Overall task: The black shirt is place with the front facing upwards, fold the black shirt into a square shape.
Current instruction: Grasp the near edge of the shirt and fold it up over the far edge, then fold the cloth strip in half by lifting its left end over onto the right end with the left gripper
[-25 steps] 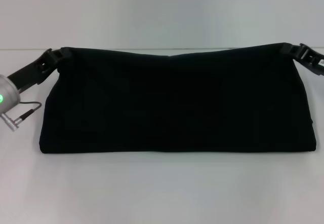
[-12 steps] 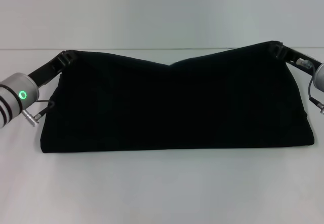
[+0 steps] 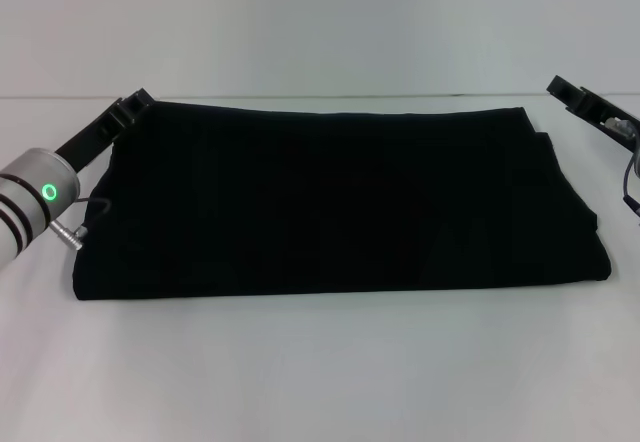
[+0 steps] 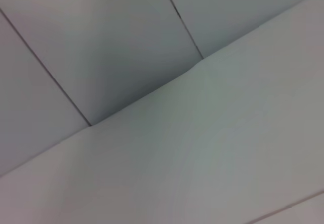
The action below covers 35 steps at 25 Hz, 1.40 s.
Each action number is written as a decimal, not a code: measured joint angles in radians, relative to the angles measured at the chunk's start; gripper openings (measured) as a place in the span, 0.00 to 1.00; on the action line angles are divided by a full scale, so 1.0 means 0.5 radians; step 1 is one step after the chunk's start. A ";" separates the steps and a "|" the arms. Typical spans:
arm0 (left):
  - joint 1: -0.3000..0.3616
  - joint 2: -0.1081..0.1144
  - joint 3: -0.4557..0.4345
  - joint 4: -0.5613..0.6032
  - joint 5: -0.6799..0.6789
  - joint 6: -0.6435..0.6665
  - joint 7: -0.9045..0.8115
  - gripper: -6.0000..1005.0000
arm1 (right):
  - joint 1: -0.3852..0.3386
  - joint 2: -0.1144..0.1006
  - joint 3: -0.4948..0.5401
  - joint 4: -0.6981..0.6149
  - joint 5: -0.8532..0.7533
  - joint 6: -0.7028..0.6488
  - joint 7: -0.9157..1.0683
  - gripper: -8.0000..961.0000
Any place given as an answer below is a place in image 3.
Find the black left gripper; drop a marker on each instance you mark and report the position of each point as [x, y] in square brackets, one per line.
[90, 139]

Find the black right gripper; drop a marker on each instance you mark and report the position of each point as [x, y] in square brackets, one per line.
[607, 119]

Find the black shirt with FREE print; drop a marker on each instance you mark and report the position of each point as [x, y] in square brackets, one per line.
[340, 202]

